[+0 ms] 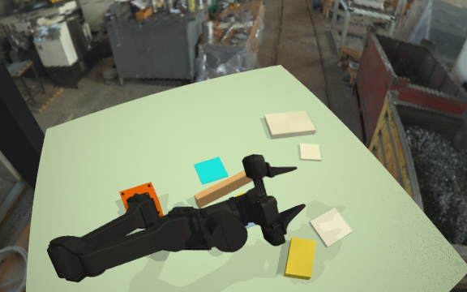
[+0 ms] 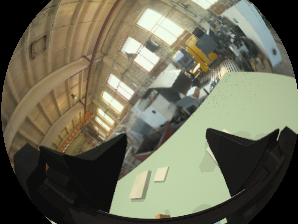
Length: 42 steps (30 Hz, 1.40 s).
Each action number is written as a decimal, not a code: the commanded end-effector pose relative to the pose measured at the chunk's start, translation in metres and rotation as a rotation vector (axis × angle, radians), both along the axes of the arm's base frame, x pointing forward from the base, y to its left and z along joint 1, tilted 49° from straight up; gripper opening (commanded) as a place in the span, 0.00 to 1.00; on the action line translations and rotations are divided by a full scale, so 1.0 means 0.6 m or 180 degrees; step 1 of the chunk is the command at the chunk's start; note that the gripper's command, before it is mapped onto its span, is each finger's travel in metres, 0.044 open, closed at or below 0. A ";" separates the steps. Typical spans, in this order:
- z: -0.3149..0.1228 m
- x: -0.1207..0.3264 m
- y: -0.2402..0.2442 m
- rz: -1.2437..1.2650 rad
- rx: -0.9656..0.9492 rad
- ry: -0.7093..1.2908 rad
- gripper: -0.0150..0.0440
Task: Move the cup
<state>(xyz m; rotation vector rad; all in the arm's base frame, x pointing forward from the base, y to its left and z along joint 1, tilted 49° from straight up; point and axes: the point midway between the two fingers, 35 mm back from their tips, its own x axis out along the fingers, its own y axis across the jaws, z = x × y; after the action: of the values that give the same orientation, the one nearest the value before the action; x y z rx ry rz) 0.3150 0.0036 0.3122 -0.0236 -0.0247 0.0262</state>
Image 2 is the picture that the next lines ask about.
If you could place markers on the cream flat square tile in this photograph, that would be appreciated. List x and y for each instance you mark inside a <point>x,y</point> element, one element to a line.
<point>210,150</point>

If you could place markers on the beige flat slab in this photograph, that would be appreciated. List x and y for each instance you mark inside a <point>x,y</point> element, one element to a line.
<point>161,174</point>

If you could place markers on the cream flat rectangular block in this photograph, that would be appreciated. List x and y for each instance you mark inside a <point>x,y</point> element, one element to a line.
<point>140,186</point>

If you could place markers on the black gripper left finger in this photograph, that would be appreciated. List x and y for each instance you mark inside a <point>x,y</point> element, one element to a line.
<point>96,171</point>

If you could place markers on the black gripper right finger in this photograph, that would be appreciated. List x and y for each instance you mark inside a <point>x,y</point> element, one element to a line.
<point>238,157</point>

